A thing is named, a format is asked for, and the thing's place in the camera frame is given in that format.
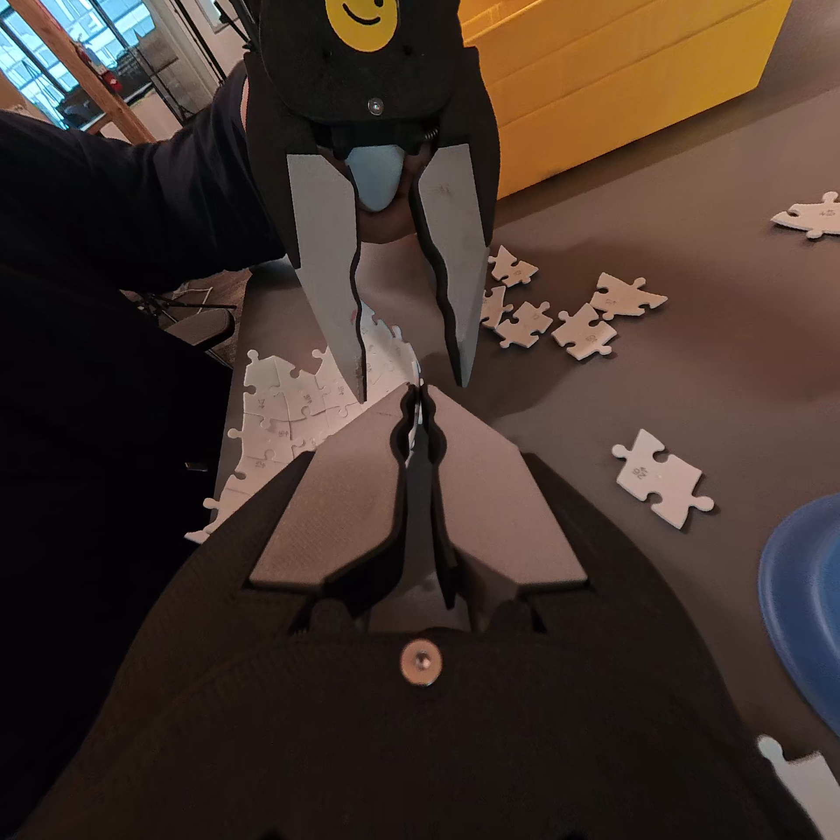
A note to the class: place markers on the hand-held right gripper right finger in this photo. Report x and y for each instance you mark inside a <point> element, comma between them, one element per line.
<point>505,518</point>

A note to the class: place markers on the yellow plastic bin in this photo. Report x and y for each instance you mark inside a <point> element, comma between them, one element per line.
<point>590,85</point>

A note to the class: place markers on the person's left forearm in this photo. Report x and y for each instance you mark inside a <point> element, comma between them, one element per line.
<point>164,197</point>

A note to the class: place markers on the single white puzzle piece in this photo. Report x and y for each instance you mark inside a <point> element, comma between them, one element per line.
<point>807,787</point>
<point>656,479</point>
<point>810,216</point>

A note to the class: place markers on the person's left hand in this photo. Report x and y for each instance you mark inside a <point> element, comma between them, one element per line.
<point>394,229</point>

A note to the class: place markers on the wooden post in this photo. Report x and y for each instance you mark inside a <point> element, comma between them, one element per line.
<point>85,79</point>

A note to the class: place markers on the black metal chair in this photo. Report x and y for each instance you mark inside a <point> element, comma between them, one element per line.
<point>203,325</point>

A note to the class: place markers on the partly built puzzle ball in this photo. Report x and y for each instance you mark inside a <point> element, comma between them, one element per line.
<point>282,407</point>

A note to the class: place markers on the blue plastic stand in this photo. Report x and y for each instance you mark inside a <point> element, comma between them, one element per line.
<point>807,590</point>

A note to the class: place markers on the loose group of puzzle pieces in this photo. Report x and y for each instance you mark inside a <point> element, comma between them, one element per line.
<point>584,331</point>

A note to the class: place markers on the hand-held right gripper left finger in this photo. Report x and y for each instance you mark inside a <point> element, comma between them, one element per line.
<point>328,518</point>

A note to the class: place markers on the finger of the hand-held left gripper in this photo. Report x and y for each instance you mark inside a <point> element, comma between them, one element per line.
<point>453,262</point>
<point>321,262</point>

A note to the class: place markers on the person's dark clothed torso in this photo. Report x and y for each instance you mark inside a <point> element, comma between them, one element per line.
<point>79,459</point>

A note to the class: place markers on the black-framed window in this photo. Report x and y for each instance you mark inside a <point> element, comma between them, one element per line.
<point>39,59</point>

